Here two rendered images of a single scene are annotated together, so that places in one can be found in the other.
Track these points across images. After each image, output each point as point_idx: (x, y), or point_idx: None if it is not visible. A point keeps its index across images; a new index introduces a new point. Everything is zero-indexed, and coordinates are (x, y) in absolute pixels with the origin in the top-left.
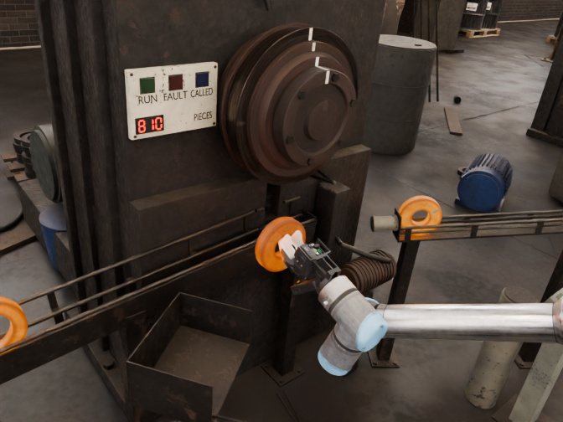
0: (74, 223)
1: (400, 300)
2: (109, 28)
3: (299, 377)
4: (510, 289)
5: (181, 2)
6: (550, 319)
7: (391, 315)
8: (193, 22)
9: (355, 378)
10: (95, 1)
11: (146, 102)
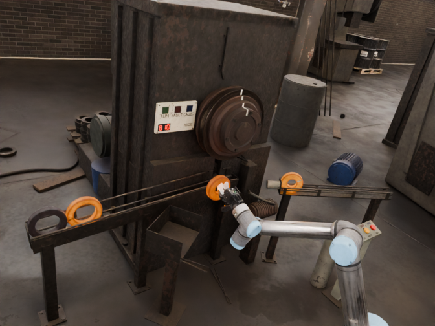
0: (116, 169)
1: None
2: (151, 84)
3: (223, 262)
4: None
5: (184, 75)
6: (329, 229)
7: (265, 224)
8: (188, 83)
9: (252, 266)
10: (147, 72)
11: (164, 117)
